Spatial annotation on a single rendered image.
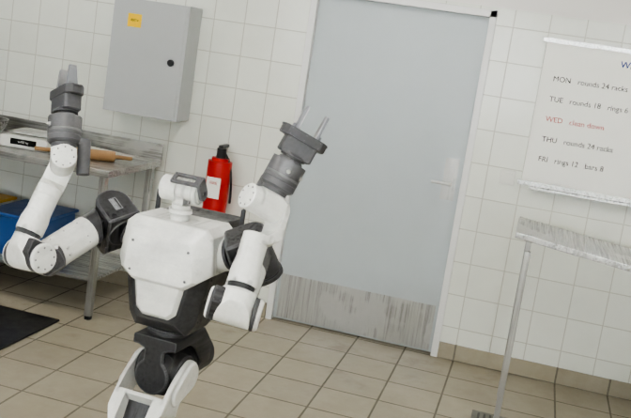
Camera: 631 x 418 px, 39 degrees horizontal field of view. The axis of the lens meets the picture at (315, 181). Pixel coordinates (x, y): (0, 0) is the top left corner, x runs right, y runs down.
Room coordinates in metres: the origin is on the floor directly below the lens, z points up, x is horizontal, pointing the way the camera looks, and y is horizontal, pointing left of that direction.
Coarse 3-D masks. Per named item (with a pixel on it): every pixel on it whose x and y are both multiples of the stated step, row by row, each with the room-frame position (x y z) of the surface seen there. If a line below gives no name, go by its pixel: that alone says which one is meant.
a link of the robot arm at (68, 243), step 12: (60, 228) 2.33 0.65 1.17; (72, 228) 2.32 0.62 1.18; (84, 228) 2.34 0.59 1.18; (48, 240) 2.27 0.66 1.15; (60, 240) 2.28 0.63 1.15; (72, 240) 2.30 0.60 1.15; (84, 240) 2.32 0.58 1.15; (96, 240) 2.36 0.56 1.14; (36, 252) 2.18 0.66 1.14; (48, 252) 2.21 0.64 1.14; (60, 252) 2.24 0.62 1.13; (72, 252) 2.29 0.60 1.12; (84, 252) 2.33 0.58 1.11; (36, 264) 2.18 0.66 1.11; (48, 264) 2.20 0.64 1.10; (60, 264) 2.24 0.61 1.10
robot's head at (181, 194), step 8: (168, 176) 2.37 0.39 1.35; (160, 184) 2.35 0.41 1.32; (168, 184) 2.34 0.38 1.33; (176, 184) 2.35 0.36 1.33; (160, 192) 2.35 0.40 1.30; (168, 192) 2.34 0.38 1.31; (176, 192) 2.34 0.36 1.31; (184, 192) 2.33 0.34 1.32; (192, 192) 2.32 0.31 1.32; (176, 200) 2.35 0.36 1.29; (184, 200) 2.37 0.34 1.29; (176, 208) 2.34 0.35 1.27; (184, 208) 2.34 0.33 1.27
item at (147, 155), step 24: (24, 120) 5.85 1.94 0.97; (96, 144) 5.73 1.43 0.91; (120, 144) 5.69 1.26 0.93; (144, 144) 5.65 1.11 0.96; (96, 168) 4.98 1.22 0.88; (120, 168) 5.10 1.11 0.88; (144, 168) 5.39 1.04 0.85; (144, 192) 5.58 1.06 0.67; (72, 264) 5.26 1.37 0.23; (96, 264) 4.98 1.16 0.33; (120, 264) 5.42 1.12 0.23
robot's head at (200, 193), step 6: (174, 174) 2.35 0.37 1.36; (180, 174) 2.35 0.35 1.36; (186, 174) 2.35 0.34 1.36; (174, 180) 2.33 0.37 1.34; (180, 180) 2.33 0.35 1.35; (198, 180) 2.32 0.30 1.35; (204, 180) 2.33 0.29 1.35; (192, 186) 2.31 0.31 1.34; (198, 186) 2.31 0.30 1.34; (204, 186) 2.34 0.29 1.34; (198, 192) 2.32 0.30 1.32; (204, 192) 2.34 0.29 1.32; (192, 198) 2.32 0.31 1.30; (198, 198) 2.33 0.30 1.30; (204, 198) 2.34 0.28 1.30; (198, 204) 2.35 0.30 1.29
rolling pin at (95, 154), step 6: (42, 150) 5.17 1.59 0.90; (48, 150) 5.17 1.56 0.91; (96, 150) 5.24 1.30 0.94; (102, 150) 5.26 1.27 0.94; (90, 156) 5.22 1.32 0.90; (96, 156) 5.23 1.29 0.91; (102, 156) 5.24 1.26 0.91; (108, 156) 5.24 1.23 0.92; (114, 156) 5.25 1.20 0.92; (120, 156) 5.29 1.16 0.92; (126, 156) 5.30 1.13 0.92
